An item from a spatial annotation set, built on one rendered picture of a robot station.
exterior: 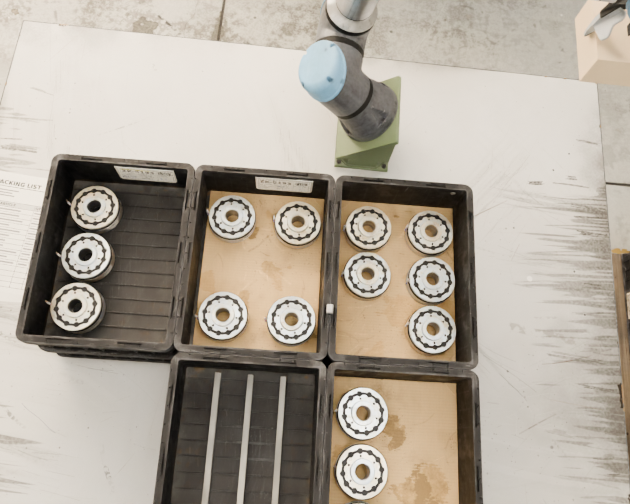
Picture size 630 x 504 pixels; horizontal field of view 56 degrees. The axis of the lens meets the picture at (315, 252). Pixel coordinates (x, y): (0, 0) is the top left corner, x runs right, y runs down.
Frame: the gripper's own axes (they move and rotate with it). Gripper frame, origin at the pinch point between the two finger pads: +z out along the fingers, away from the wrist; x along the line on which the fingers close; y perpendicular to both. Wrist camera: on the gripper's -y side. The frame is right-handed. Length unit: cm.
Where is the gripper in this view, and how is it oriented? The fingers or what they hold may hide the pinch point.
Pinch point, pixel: (617, 35)
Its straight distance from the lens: 144.5
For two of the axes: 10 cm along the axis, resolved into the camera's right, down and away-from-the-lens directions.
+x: 9.9, 1.0, 0.3
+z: -0.6, 3.0, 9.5
